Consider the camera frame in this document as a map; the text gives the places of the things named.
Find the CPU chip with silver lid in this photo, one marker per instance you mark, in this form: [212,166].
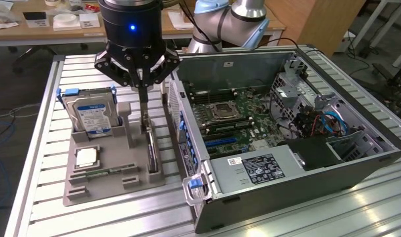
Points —
[87,158]

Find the white desk frame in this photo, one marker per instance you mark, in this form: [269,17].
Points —
[369,24]

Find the white paper card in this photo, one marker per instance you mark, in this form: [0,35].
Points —
[6,25]

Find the RAM stick with white label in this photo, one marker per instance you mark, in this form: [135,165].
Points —
[229,126]

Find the silver chipset heatsink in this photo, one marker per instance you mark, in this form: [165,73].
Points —
[263,145]

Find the CPU socket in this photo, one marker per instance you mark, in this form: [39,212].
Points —
[225,111]

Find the Nvidia graphics card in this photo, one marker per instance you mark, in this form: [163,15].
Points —
[153,153]

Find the white tape roll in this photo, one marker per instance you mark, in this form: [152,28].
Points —
[52,2]

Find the white paper stack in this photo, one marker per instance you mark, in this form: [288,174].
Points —
[179,21]

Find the green RAM stick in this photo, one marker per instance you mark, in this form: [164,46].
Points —
[104,170]

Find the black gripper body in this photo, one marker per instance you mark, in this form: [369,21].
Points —
[131,14]

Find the blue expansion slot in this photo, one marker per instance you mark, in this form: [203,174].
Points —
[220,142]

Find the black and white box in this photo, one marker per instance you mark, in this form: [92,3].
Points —
[35,17]

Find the white box with round dish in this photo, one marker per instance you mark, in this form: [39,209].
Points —
[67,23]

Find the white labelled box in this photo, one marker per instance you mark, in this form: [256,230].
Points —
[90,19]

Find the grey parts rack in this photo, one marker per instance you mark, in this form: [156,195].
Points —
[111,153]

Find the green Dell motherboard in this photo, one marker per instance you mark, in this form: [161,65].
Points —
[252,111]

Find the hard disk with blue carrier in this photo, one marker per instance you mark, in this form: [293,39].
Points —
[90,113]

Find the grey power supply unit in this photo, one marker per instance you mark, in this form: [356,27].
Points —
[263,168]

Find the black office chair base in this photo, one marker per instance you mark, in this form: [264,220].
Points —
[32,53]

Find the red packet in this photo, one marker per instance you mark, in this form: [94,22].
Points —
[92,8]

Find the wooden desk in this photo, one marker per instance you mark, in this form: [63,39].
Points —
[177,33]
[28,33]

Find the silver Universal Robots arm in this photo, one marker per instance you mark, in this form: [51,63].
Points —
[216,22]

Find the clear plastic bag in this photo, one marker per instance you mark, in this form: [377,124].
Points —
[0,12]

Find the grey slanted disk bay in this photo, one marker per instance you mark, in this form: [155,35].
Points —
[352,148]

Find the grey perforated disk bay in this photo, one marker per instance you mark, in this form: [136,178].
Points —
[284,95]

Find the open black PC case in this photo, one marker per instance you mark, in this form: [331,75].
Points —
[285,197]

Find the wooden cabinet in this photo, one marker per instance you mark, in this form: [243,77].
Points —
[319,24]

